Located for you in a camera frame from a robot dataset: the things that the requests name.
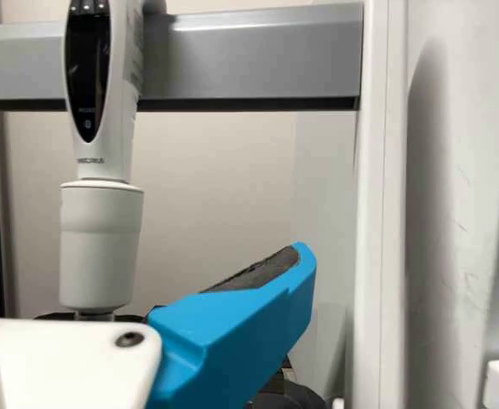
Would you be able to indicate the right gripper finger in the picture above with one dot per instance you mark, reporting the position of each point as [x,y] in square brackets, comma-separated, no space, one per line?
[232,332]

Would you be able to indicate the pipette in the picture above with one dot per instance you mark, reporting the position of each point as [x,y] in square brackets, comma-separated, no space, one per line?
[100,238]

